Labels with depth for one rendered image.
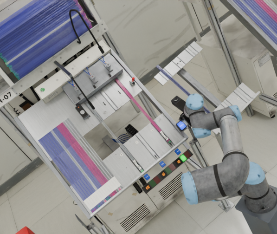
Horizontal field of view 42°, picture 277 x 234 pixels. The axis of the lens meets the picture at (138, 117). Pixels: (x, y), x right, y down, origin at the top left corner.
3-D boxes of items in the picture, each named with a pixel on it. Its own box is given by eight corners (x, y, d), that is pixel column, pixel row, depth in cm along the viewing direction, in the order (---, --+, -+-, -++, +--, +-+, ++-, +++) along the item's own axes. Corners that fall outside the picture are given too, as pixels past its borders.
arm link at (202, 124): (217, 130, 155) (210, 106, 159) (192, 138, 159) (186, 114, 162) (221, 133, 163) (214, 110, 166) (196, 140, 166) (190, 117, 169)
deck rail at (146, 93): (187, 139, 209) (188, 137, 203) (184, 141, 208) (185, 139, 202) (111, 51, 224) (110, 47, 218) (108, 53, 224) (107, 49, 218)
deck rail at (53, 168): (93, 217, 198) (91, 217, 192) (90, 219, 197) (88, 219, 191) (19, 119, 213) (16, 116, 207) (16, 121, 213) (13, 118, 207)
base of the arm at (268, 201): (283, 193, 170) (279, 180, 165) (267, 218, 165) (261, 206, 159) (255, 182, 182) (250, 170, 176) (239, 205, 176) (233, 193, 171)
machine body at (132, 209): (199, 185, 268) (166, 127, 234) (125, 249, 257) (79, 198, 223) (156, 148, 322) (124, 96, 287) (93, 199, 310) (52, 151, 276)
